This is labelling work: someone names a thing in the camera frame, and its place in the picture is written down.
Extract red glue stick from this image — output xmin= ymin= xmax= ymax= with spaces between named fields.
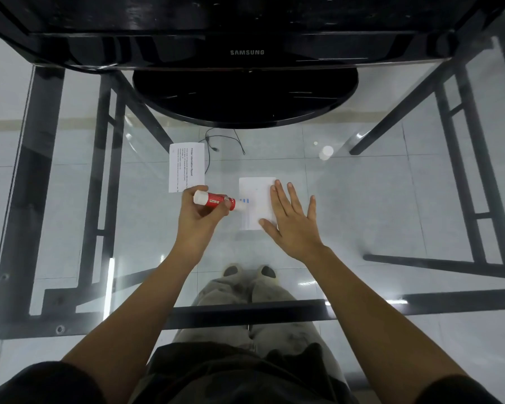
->
xmin=193 ymin=191 xmax=250 ymax=212

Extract printed paper sheet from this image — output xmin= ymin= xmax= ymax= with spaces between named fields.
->
xmin=168 ymin=142 xmax=207 ymax=194

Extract person's right forearm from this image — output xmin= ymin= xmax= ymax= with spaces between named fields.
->
xmin=305 ymin=246 xmax=469 ymax=404

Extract black metal table frame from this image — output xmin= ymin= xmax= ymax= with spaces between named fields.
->
xmin=0 ymin=35 xmax=505 ymax=342

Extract black monitor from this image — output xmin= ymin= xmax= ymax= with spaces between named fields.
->
xmin=0 ymin=0 xmax=505 ymax=130

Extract white paper sheet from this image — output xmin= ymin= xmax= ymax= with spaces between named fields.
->
xmin=238 ymin=177 xmax=278 ymax=231

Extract black shirt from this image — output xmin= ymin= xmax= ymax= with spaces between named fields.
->
xmin=0 ymin=342 xmax=505 ymax=404

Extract person's left forearm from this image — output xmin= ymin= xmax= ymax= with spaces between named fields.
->
xmin=61 ymin=245 xmax=213 ymax=404

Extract person's left hand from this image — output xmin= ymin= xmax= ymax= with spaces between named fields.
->
xmin=173 ymin=186 xmax=233 ymax=260

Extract thin black cable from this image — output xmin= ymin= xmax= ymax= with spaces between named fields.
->
xmin=205 ymin=128 xmax=246 ymax=176

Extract grey trousers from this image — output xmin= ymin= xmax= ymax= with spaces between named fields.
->
xmin=173 ymin=277 xmax=349 ymax=391

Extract person's right hand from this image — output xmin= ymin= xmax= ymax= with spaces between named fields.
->
xmin=258 ymin=179 xmax=331 ymax=262

